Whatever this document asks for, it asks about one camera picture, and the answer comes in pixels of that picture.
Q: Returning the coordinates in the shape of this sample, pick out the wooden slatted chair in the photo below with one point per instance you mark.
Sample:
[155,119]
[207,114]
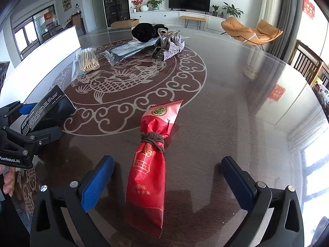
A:
[305,61]

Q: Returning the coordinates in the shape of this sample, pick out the wooden bench with metal legs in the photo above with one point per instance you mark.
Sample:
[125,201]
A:
[192,18]

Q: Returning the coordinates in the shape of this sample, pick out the patterned foil wrapper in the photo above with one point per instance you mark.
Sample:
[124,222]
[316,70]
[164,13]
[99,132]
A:
[177,49]

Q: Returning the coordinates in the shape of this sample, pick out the framed wall picture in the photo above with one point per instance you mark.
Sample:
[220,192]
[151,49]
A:
[66,1]

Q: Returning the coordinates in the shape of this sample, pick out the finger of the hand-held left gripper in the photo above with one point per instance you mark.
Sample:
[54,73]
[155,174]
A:
[27,108]
[43,136]

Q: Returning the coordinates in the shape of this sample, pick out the white standing air conditioner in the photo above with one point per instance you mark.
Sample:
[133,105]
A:
[270,2]

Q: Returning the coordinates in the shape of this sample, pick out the pile of assorted small items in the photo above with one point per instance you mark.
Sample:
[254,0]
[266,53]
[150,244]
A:
[322,91]

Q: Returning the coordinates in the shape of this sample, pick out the orange rocking chair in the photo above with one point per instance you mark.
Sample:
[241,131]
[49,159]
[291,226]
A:
[246,30]

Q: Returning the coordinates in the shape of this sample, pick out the grey curtain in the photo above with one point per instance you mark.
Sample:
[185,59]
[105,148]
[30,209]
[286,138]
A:
[290,18]

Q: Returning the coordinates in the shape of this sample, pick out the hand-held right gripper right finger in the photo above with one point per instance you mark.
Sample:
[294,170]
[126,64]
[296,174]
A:
[236,182]

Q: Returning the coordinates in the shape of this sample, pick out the red door sign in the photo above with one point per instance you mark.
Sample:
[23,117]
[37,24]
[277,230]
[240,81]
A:
[48,16]

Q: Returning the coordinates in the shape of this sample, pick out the red wall hanging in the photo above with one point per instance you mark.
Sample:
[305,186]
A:
[309,7]

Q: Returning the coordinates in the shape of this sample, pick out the black printed box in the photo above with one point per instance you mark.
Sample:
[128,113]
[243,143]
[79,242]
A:
[51,108]

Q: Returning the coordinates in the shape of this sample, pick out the brown cardboard box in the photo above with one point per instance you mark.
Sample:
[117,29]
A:
[124,23]

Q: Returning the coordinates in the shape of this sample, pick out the small potted plant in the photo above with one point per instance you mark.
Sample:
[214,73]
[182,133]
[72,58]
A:
[215,9]

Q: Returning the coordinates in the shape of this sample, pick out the dark glass display cabinet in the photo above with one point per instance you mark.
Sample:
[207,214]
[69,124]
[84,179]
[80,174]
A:
[114,2]

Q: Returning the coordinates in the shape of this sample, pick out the bag of cotton swabs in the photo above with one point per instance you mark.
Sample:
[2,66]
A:
[86,60]

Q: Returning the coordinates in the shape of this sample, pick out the white television cabinet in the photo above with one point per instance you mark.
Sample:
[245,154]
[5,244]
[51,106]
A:
[167,16]

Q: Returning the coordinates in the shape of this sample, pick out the brown patterned glass desktop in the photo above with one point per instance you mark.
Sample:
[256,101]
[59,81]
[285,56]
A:
[231,108]

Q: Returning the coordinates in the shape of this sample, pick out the black cloth bundle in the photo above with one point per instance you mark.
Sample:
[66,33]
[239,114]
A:
[144,32]

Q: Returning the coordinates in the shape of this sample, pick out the green potted plant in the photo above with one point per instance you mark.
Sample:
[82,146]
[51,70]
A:
[155,2]

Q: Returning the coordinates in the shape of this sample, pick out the wooden dining chair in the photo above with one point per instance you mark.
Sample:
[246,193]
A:
[78,23]

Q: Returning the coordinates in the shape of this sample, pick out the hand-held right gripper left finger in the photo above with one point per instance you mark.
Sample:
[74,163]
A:
[97,182]

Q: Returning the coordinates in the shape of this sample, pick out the silver hair claw clip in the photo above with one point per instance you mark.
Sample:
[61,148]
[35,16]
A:
[163,34]

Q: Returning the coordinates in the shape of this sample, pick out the large white cardboard box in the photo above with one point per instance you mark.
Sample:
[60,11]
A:
[46,51]

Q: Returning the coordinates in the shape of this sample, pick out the black flat television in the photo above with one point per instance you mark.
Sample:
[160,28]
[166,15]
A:
[190,0]

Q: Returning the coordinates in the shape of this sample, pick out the clear plastic bag black contents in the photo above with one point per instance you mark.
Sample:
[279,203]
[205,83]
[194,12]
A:
[128,50]

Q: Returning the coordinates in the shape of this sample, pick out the white round vase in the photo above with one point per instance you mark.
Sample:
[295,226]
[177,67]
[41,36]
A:
[144,8]

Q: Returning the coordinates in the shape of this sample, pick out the large leafy potted plant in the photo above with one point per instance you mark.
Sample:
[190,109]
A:
[231,10]

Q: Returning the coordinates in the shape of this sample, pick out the red flower arrangement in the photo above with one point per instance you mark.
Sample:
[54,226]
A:
[137,2]

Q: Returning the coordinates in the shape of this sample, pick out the person's left hand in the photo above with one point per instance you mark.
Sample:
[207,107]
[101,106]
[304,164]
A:
[9,182]

